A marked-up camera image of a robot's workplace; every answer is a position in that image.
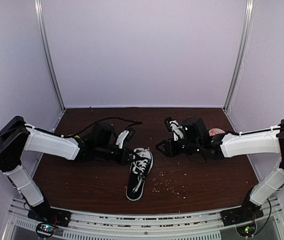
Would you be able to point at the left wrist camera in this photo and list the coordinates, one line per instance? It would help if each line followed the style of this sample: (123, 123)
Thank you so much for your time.
(125, 136)

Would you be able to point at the pink patterned bowl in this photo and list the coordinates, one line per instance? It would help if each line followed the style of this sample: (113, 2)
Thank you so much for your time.
(216, 131)

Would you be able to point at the white shoelace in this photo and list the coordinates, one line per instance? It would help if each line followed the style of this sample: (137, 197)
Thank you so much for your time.
(139, 166)

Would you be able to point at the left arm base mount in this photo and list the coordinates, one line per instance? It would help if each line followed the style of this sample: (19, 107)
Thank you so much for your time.
(51, 224)

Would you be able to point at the aluminium frame post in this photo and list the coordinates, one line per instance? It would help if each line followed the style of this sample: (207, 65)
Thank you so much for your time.
(239, 64)
(47, 53)

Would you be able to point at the aluminium front rail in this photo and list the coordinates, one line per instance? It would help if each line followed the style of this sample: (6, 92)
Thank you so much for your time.
(201, 225)

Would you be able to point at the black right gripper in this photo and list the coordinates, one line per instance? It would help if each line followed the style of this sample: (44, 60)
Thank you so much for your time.
(167, 144)

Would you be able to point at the black white canvas sneaker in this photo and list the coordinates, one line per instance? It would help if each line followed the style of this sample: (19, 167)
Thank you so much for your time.
(136, 182)

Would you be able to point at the left aluminium frame post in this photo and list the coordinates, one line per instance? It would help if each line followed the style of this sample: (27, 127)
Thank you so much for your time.
(47, 53)

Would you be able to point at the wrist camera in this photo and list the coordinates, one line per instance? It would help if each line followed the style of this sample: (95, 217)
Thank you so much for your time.
(174, 127)
(125, 136)

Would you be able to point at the right aluminium frame post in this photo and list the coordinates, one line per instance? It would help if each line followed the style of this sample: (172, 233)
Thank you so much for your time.
(239, 64)

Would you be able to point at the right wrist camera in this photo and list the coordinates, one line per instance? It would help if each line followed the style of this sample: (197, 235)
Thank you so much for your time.
(174, 127)

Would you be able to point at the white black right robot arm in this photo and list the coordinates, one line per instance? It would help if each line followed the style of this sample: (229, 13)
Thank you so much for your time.
(269, 140)

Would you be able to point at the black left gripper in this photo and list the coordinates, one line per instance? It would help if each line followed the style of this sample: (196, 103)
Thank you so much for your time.
(121, 159)

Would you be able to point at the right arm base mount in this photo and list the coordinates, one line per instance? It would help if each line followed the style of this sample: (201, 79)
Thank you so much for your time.
(244, 220)

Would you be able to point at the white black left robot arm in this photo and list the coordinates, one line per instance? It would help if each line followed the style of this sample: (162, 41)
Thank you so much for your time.
(17, 136)

